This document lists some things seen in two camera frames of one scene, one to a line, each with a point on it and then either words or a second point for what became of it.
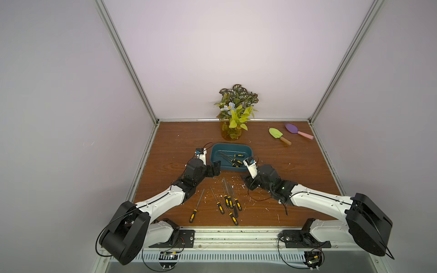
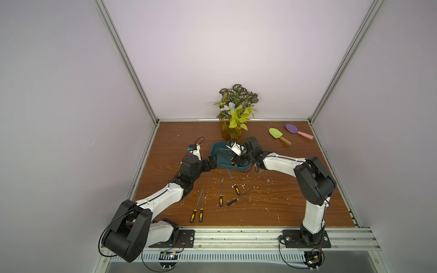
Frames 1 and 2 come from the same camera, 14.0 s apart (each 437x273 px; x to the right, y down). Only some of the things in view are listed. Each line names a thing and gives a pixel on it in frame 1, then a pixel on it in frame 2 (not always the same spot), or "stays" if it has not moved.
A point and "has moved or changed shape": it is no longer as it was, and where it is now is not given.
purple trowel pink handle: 294,129 stays
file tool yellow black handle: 226,197 has moved or changed shape
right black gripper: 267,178 → 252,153
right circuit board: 313,258 stays
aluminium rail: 239,240 stays
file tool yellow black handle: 230,214 → 236,199
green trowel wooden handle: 278,134 stays
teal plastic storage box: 231,156 stays
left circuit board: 168,259 stays
